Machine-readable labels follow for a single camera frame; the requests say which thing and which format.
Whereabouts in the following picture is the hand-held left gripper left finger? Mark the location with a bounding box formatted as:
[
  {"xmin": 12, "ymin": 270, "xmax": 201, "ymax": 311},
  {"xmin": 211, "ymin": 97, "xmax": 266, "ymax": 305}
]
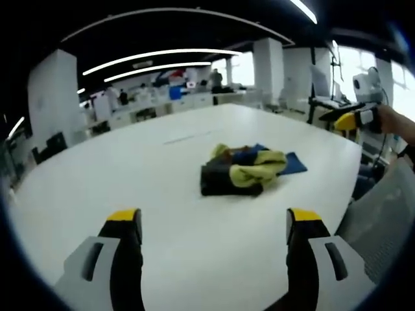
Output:
[{"xmin": 53, "ymin": 208, "xmax": 144, "ymax": 311}]

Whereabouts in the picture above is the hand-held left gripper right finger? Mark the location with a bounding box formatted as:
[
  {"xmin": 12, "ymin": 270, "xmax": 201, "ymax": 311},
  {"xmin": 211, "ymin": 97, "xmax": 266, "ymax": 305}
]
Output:
[{"xmin": 285, "ymin": 208, "xmax": 379, "ymax": 311}]

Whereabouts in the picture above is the blue folding template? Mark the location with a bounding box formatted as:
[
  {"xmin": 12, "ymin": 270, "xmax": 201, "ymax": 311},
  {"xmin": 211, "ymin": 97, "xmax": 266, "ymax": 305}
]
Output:
[{"xmin": 252, "ymin": 143, "xmax": 308, "ymax": 176}]

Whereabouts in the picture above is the yellow blue black garment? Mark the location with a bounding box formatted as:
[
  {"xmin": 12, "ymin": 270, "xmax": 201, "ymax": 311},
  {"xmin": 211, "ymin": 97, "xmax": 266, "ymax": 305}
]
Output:
[{"xmin": 199, "ymin": 143, "xmax": 288, "ymax": 197}]

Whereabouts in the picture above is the black stand with tray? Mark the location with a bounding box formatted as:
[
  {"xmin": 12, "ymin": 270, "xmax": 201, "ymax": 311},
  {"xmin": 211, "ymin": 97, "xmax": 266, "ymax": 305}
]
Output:
[{"xmin": 306, "ymin": 45, "xmax": 354, "ymax": 126}]

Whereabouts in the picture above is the white machine with round lens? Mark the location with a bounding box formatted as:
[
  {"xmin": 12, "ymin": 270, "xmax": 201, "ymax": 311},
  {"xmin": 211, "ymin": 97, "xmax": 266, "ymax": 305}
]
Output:
[{"xmin": 352, "ymin": 67, "xmax": 390, "ymax": 105}]

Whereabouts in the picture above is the grey mesh office chair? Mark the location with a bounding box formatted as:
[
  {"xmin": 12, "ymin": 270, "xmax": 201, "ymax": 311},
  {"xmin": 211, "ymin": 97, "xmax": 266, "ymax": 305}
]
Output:
[{"xmin": 335, "ymin": 157, "xmax": 415, "ymax": 286}]

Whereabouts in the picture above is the black office chair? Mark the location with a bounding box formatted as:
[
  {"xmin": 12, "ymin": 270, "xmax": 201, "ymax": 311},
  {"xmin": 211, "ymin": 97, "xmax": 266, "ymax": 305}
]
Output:
[{"xmin": 31, "ymin": 132, "xmax": 68, "ymax": 165}]

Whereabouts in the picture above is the long ceiling light strip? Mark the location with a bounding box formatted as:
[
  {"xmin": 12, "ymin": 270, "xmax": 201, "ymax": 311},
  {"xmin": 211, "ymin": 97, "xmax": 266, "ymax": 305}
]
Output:
[
  {"xmin": 82, "ymin": 48, "xmax": 244, "ymax": 76},
  {"xmin": 103, "ymin": 61, "xmax": 212, "ymax": 83}
]

